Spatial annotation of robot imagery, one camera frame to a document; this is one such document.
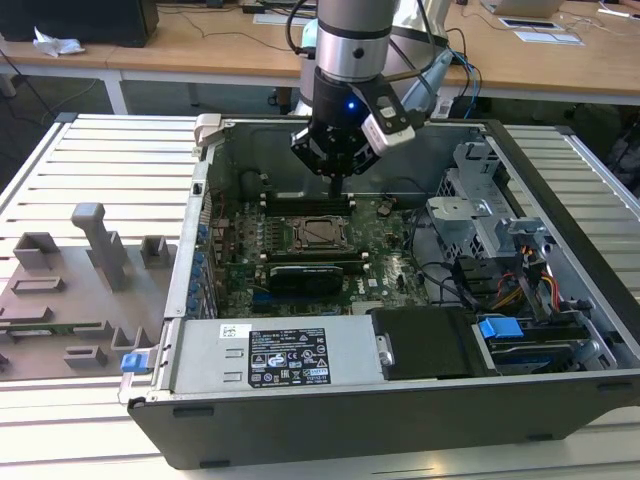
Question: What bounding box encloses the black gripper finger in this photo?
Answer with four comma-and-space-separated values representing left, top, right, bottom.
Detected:
338, 135, 385, 197
289, 126, 340, 197

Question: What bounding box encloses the metal socket cover frame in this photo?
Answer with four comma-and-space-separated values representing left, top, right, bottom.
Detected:
291, 214, 353, 252

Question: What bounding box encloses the CPU socket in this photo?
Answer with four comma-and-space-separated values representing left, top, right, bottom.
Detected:
288, 212, 355, 254

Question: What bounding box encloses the green motherboard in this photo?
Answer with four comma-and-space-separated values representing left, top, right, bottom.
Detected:
209, 196, 437, 319

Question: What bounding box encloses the metal drive cage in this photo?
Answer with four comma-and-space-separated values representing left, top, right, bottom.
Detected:
425, 141, 546, 257

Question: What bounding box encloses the wooden desk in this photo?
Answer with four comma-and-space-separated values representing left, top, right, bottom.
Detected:
0, 38, 126, 116
106, 0, 640, 107

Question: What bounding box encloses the black graphics card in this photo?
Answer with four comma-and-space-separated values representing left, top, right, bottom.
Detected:
266, 262, 347, 297

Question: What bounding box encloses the black plastic shroud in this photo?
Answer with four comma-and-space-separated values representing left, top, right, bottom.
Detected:
370, 305, 479, 382

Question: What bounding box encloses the silver laptop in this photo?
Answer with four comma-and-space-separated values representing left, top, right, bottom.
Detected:
480, 0, 565, 17

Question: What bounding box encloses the silver power supply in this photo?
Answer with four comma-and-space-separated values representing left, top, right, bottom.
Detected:
149, 317, 397, 397

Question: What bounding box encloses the hard disk in blue carrier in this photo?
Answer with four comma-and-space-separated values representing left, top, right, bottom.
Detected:
475, 315, 584, 375

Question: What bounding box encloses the grey parts rack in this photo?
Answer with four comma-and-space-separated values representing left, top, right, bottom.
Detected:
0, 201, 180, 385

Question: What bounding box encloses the dark office chair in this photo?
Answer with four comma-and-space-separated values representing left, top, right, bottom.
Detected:
610, 132, 640, 196

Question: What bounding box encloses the black PC case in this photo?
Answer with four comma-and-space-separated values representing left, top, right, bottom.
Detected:
117, 112, 640, 471

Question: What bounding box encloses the black computer box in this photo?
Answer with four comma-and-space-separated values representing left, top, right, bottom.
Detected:
0, 0, 161, 50

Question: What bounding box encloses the crumpled white paper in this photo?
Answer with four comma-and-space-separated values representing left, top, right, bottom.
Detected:
32, 25, 87, 57

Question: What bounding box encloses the blue case latch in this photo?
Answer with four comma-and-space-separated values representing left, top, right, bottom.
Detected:
120, 351, 152, 375

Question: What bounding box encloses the green RAM stick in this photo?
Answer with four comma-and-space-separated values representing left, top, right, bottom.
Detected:
0, 323, 105, 338

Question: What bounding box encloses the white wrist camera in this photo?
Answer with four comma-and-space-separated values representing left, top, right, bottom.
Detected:
359, 102, 418, 155

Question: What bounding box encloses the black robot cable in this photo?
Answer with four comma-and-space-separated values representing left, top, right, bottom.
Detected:
284, 0, 321, 56

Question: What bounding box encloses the grey case latch handle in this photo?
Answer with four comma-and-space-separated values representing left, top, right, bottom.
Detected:
192, 113, 225, 150

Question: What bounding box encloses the grey desk cable plate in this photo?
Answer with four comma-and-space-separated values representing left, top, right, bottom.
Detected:
252, 12, 307, 27
513, 29, 586, 48
498, 16, 560, 31

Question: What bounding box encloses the thin red wire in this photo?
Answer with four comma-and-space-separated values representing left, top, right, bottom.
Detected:
207, 185, 239, 269

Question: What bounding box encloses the blue cable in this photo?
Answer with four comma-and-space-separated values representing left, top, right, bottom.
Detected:
447, 47, 485, 104

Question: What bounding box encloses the coloured power wire bundle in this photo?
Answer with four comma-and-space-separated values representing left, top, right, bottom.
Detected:
492, 269, 560, 312

